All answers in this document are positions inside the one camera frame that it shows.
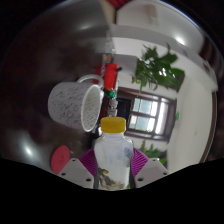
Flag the red carpeted staircase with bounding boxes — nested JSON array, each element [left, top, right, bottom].
[[107, 0, 127, 6]]

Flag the red box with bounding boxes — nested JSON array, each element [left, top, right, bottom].
[[102, 63, 120, 91]]

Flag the white speckled mug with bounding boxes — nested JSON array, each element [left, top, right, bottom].
[[47, 73, 105, 133]]

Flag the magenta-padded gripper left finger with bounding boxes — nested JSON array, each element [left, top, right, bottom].
[[57, 148, 98, 190]]

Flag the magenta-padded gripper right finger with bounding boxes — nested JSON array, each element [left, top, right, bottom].
[[128, 148, 170, 190]]

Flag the clear bottle with yellow cap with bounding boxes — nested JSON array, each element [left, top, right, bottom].
[[93, 116, 135, 191]]

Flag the dark wooden glazed door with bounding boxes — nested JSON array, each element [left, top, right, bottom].
[[116, 87, 178, 143]]

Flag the flat round red coaster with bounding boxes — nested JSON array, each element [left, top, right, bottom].
[[50, 145, 71, 174]]

